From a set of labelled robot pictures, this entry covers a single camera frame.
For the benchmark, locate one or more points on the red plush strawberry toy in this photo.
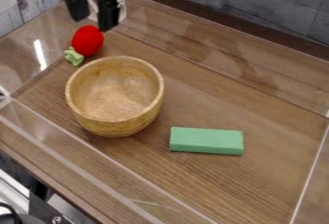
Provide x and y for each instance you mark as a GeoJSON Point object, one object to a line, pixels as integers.
{"type": "Point", "coordinates": [86, 44]}

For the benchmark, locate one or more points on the wooden bowl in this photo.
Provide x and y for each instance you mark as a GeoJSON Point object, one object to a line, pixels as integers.
{"type": "Point", "coordinates": [114, 95]}

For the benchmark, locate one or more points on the green rectangular sponge block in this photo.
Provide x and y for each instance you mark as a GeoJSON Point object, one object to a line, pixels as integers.
{"type": "Point", "coordinates": [211, 141]}

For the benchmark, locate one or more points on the clear acrylic tray enclosure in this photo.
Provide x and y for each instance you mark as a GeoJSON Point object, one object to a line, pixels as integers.
{"type": "Point", "coordinates": [230, 81]}

